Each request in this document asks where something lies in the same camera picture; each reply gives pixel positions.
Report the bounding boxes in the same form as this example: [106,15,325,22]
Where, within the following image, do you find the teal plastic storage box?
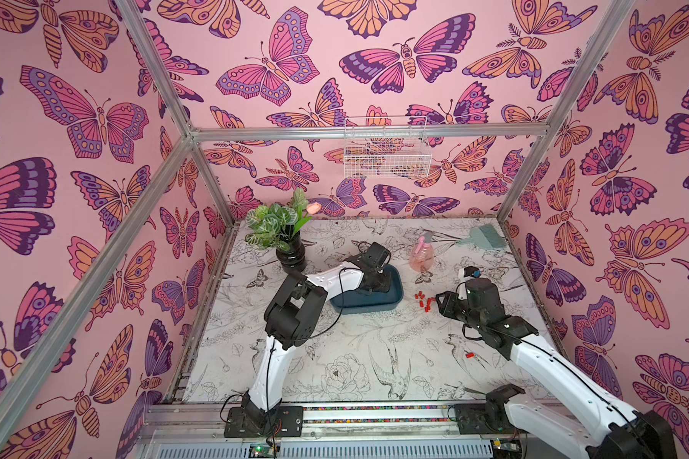
[328,264,404,315]

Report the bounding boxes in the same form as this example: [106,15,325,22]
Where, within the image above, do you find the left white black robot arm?
[224,261,403,438]

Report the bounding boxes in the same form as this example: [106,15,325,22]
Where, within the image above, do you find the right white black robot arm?
[436,279,677,458]

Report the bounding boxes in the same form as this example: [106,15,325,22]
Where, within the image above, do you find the pink spray bottle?
[409,233,434,273]

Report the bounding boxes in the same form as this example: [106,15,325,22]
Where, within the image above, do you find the green dustpan brush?
[457,224,507,251]

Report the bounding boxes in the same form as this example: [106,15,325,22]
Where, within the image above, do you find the green plant in black vase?
[245,189,322,273]

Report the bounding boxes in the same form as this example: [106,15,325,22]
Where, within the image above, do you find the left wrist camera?
[363,242,392,271]

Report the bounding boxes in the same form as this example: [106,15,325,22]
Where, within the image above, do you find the white wire basket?
[341,124,433,180]

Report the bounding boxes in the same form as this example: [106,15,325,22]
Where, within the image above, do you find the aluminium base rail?
[130,401,599,458]

